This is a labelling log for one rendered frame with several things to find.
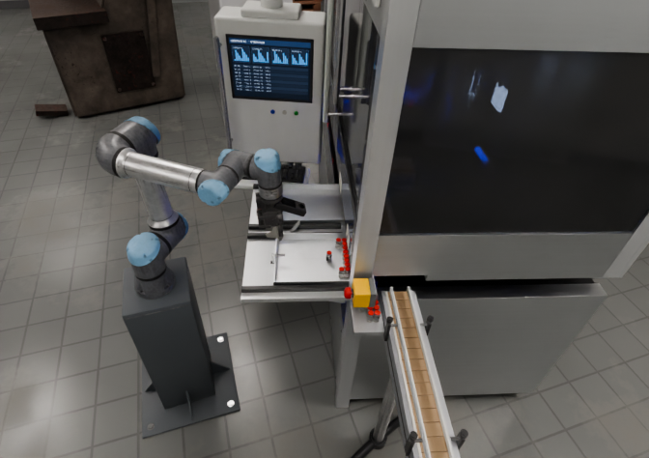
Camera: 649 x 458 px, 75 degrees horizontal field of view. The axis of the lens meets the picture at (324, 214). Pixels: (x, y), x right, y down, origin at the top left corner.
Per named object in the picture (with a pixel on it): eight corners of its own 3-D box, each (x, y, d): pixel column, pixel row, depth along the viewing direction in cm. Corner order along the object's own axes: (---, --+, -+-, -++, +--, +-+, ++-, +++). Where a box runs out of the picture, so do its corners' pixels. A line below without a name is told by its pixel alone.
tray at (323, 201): (352, 189, 205) (352, 184, 203) (358, 225, 186) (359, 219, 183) (282, 189, 203) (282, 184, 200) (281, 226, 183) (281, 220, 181)
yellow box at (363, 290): (371, 291, 148) (373, 277, 144) (374, 307, 143) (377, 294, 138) (350, 291, 148) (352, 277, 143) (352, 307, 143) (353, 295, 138)
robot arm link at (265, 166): (258, 144, 128) (284, 149, 126) (262, 173, 136) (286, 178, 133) (246, 157, 123) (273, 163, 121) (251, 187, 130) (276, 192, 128)
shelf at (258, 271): (351, 186, 210) (351, 183, 209) (370, 300, 158) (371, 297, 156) (254, 186, 207) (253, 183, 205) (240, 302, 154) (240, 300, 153)
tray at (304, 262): (356, 239, 179) (356, 233, 177) (363, 287, 160) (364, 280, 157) (276, 239, 177) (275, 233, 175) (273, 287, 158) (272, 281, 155)
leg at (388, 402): (384, 431, 198) (414, 340, 147) (387, 451, 191) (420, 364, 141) (365, 432, 197) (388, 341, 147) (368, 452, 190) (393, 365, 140)
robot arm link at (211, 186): (70, 147, 124) (217, 184, 113) (98, 129, 132) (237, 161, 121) (84, 179, 132) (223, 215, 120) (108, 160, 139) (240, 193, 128)
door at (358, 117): (348, 151, 170) (363, -10, 131) (361, 222, 138) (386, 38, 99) (347, 151, 170) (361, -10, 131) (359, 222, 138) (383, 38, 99)
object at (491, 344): (429, 171, 374) (453, 74, 317) (525, 400, 220) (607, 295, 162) (317, 170, 367) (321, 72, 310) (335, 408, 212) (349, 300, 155)
